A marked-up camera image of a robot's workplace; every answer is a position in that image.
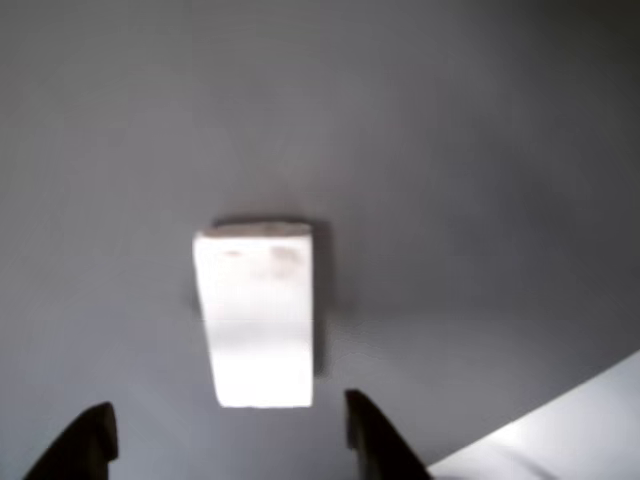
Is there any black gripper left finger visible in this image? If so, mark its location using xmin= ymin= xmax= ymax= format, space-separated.
xmin=22 ymin=401 xmax=120 ymax=480

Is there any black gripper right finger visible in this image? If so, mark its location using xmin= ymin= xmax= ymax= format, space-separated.
xmin=344 ymin=388 xmax=434 ymax=480

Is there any small white block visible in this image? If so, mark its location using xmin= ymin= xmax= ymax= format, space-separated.
xmin=192 ymin=217 xmax=316 ymax=410

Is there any grey table mat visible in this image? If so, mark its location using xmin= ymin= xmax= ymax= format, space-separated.
xmin=0 ymin=0 xmax=640 ymax=480

